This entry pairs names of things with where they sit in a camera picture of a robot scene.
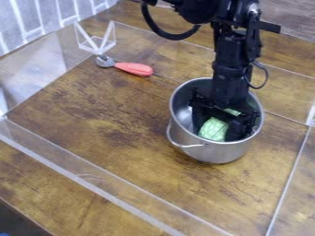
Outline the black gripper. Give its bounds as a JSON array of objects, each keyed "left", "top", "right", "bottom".
[{"left": 188, "top": 30, "right": 262, "bottom": 143}]

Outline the green bumpy gourd toy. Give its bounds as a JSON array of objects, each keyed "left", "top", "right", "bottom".
[{"left": 197, "top": 116, "right": 228, "bottom": 142}]

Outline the silver metal pot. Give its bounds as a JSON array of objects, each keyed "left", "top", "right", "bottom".
[{"left": 165, "top": 77, "right": 264, "bottom": 164}]

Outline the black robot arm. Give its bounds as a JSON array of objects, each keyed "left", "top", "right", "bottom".
[{"left": 141, "top": 0, "right": 280, "bottom": 142}]

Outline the black bar on wall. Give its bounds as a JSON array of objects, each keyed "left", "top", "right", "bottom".
[{"left": 258, "top": 21, "right": 280, "bottom": 34}]

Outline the red handled metal spoon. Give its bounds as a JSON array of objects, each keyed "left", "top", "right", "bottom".
[{"left": 94, "top": 55, "right": 152, "bottom": 77}]

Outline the clear acrylic corner bracket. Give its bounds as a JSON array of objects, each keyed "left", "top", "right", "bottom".
[{"left": 73, "top": 21, "right": 116, "bottom": 55}]

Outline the black cable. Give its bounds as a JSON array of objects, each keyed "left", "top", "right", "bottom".
[{"left": 140, "top": 2, "right": 201, "bottom": 41}]

